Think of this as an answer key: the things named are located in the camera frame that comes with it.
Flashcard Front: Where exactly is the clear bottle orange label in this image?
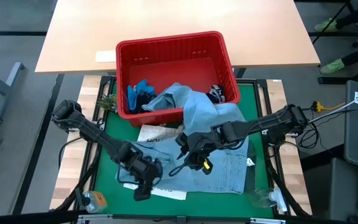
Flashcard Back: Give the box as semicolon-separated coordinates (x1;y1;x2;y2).
75;187;108;214

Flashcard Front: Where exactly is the small potted plant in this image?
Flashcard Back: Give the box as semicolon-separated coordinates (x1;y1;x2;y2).
97;94;118;112

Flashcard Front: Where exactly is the light blue denim garment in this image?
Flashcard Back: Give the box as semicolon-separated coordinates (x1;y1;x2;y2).
118;82;250;194

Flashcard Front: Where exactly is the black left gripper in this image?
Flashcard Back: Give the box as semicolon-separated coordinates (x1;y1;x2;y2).
126;152;163;202

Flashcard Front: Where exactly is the red plastic laundry bin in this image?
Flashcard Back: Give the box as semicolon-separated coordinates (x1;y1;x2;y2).
115;30;241;128

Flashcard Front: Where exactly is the dark green shirt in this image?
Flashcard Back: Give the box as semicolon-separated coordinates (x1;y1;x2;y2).
242;139;258;194

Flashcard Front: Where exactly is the person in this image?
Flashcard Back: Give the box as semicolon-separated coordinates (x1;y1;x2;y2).
314;0;358;75

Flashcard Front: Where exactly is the green table mat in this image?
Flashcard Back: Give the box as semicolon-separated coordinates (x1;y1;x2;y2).
93;83;275;218

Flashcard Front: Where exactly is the black printed garment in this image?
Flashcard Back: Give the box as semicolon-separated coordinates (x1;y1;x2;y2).
206;84;226;105

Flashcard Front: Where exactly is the clear spray bottle white nozzle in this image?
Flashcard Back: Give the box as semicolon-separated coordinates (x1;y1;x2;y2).
249;187;288;214

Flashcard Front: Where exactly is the grey metal desk leg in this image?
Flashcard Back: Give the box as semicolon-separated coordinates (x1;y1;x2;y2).
0;62;26;126

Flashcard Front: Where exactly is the black metal table frame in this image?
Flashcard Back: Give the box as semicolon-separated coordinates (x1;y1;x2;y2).
53;76;312;224

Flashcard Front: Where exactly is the white rectangular label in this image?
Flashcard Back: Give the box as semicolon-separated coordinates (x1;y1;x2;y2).
94;50;117;63

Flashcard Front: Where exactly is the white printed tote bag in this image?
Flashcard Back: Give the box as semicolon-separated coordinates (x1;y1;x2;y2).
122;123;188;201

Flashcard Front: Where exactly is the black cable coil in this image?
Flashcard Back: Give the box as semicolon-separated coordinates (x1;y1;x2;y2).
296;124;321;150

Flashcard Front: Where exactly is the black metal stand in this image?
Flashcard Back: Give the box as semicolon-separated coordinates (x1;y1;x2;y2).
308;0;358;85

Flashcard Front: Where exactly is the bright blue cloth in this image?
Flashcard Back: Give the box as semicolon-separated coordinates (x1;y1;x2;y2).
126;79;157;111

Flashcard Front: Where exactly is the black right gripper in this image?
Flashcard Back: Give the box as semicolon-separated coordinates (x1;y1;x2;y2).
175;126;226;175

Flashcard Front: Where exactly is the light wooden desk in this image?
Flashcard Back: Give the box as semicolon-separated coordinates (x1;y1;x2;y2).
35;0;321;75

